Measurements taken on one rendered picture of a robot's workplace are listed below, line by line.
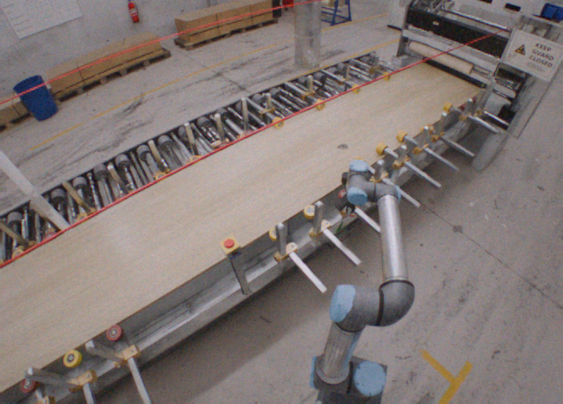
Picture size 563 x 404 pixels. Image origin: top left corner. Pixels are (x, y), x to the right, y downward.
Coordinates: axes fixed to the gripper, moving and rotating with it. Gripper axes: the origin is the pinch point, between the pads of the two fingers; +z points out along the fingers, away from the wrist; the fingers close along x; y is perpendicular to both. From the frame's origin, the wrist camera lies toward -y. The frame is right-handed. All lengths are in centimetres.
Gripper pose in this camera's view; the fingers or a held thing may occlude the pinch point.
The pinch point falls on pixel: (346, 214)
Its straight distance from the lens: 161.0
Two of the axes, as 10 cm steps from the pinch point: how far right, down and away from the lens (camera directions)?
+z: 0.4, 6.6, 7.5
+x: -6.0, -5.8, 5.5
